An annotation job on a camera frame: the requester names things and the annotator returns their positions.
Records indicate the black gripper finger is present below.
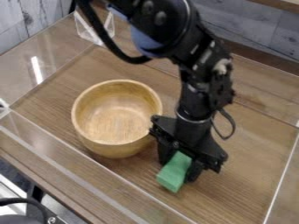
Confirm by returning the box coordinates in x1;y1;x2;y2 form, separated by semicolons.
184;160;204;183
157;139;178;165

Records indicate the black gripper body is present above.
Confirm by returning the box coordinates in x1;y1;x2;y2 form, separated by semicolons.
149;115;228;172

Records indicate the green rectangular block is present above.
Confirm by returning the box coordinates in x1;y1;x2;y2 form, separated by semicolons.
156;151;192;193

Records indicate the wooden bowl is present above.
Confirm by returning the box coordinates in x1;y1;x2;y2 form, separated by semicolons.
70;80;162;160

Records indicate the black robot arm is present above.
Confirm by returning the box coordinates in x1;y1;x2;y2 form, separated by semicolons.
106;0;234;182

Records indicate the black table leg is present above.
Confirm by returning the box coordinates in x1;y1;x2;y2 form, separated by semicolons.
25;183;67;224

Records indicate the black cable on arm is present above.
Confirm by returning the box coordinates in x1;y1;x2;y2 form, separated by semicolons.
74;0;153;65

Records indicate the black cable bottom left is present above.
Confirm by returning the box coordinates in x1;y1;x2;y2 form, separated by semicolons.
0;197;47;224

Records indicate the clear acrylic tray wall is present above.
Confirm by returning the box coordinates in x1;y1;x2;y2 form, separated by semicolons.
0;17;299;224

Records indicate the clear acrylic corner bracket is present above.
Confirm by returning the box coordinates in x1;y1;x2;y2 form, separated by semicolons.
73;10;115;46

